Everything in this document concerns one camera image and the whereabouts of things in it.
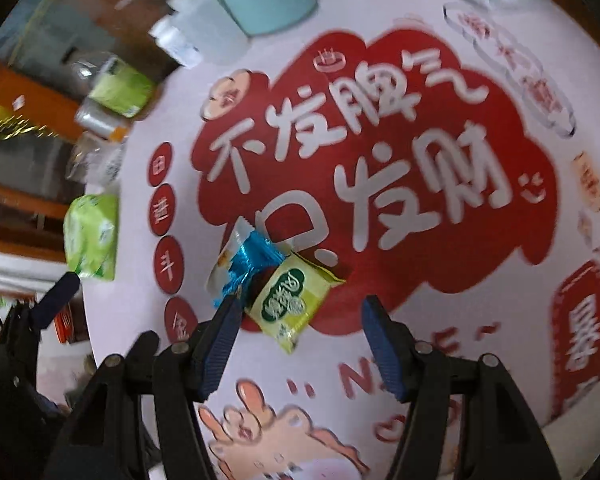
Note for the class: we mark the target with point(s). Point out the small white pill bottle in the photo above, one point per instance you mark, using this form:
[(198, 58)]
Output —
[(177, 42)]

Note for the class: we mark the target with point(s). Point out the green label bottle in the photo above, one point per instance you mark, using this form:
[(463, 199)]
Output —
[(120, 87)]

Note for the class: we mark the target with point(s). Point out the blue snack packet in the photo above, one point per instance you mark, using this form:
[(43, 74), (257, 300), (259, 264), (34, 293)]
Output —
[(252, 265)]

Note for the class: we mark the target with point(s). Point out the white spout bottle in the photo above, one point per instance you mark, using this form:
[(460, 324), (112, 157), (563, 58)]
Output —
[(210, 25)]

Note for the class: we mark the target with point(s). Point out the clear glass cup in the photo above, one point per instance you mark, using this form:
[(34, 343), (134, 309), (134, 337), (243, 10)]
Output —
[(95, 160)]

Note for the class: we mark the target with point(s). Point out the glass door wooden cabinet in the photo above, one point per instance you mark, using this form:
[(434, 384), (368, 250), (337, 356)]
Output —
[(25, 185)]

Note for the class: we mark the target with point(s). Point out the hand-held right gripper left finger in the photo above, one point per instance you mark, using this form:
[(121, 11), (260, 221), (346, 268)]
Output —
[(221, 345)]

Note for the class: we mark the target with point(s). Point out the pink printed tablecloth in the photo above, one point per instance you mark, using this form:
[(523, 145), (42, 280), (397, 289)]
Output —
[(430, 240)]

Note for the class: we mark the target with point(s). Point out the yellow green snack packet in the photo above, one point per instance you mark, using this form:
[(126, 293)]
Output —
[(287, 305)]

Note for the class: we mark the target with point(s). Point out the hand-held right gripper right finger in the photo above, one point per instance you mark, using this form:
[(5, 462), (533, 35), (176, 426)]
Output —
[(386, 355)]

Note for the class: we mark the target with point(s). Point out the green tissue pack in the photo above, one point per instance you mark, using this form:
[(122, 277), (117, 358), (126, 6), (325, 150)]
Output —
[(92, 237)]

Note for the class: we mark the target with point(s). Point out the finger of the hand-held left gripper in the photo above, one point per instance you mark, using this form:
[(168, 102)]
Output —
[(55, 300)]

